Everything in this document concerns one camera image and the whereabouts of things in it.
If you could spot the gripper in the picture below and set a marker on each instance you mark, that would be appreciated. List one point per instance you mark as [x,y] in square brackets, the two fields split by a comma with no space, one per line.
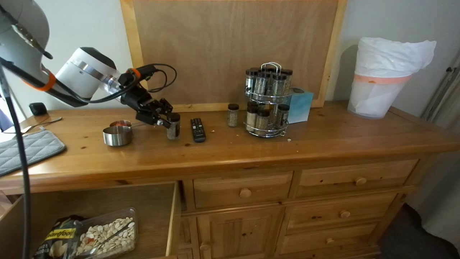
[136,97]

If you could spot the spice jar with black lid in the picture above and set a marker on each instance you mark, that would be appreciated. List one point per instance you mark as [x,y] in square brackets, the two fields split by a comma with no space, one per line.
[262,120]
[251,118]
[249,82]
[289,80]
[174,129]
[260,84]
[282,116]
[233,116]
[279,85]

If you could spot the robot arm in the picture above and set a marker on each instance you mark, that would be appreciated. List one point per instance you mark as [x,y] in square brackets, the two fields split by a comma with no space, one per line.
[84,73]

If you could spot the copper measuring cup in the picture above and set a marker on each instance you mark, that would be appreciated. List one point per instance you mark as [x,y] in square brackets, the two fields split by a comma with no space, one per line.
[121,123]

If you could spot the black remote control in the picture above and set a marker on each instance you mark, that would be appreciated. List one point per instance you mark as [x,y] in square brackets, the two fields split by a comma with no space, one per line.
[197,130]

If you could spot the steel measuring cup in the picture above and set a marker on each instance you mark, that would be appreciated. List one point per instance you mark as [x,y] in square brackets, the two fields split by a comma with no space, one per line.
[116,136]

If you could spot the open wooden drawer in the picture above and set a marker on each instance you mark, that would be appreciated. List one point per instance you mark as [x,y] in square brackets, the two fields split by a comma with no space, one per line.
[107,201]

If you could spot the chrome spice rack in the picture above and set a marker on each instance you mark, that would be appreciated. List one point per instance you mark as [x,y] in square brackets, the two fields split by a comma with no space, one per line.
[266,132]

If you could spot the wooden drawer knob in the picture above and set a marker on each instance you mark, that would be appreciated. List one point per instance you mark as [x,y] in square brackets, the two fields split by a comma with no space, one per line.
[330,241]
[360,181]
[345,214]
[245,193]

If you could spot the small black box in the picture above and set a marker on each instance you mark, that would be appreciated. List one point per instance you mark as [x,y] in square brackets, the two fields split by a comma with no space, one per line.
[37,108]

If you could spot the metal spoon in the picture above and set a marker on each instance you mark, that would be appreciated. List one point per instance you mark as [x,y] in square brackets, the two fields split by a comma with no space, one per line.
[36,125]

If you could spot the grey quilted pot holder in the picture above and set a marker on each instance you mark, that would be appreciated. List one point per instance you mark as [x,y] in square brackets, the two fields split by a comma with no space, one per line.
[30,149]

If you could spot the plastic tub of seeds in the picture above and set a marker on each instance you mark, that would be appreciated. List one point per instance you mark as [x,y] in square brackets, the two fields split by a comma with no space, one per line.
[107,235]

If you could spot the wooden dresser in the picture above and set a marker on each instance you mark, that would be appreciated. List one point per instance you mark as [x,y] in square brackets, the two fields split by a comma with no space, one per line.
[287,147]

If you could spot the wooden door knob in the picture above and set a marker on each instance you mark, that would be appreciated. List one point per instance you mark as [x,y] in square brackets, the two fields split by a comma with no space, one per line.
[205,246]

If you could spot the blue tissue box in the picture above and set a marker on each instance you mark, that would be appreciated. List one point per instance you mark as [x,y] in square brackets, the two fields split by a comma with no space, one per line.
[301,106]

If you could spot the wooden cabinet door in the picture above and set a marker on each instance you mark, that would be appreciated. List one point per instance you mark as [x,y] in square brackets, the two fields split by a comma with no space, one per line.
[240,230]

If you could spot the black snack bag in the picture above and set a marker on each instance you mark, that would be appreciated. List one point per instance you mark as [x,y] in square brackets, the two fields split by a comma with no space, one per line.
[59,237]

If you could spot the bin with white bag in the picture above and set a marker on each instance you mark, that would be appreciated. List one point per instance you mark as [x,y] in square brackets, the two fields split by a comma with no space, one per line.
[381,82]

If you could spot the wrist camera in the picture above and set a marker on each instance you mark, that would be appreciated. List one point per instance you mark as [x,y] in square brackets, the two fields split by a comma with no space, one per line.
[143,71]

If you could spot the cork board with wooden frame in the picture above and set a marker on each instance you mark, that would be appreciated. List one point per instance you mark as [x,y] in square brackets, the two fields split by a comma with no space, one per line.
[215,46]

